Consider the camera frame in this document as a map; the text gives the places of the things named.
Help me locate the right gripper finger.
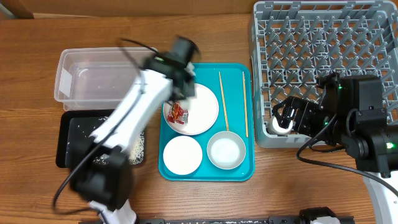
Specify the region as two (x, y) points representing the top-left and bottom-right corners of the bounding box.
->
(292, 120), (311, 134)
(272, 96), (295, 129)

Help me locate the white cup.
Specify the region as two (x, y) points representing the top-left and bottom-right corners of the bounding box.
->
(267, 116), (293, 136)

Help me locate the red sauce packet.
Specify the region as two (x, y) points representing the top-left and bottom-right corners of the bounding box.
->
(167, 103), (188, 124)

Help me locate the pile of rice grains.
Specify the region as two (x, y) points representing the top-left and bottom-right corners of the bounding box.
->
(70, 116), (146, 166)

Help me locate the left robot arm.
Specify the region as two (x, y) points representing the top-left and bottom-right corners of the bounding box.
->
(54, 37), (199, 223)

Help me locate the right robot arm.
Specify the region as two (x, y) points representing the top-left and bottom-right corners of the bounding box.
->
(269, 72), (397, 223)

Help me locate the clear plastic waste bin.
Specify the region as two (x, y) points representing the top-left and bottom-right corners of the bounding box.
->
(53, 47), (153, 111)

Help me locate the large white round plate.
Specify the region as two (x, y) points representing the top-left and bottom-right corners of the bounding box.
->
(166, 83), (220, 135)

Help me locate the left wooden chopstick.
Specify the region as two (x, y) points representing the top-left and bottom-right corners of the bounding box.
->
(218, 71), (229, 131)

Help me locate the wooden chopstick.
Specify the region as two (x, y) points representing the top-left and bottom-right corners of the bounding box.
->
(218, 71), (229, 131)
(242, 72), (249, 138)

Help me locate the right wooden chopstick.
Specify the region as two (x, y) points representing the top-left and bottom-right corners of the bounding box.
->
(242, 72), (249, 138)

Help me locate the teal plastic serving tray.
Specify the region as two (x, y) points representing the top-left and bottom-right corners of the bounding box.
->
(159, 63), (255, 182)

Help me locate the grey bowl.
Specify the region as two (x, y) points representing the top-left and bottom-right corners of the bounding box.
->
(206, 131), (246, 170)

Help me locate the grey plastic dish rack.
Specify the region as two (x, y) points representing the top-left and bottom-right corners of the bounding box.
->
(248, 1), (397, 148)

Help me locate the black rectangular tray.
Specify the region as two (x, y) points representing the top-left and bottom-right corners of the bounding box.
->
(55, 110), (146, 168)

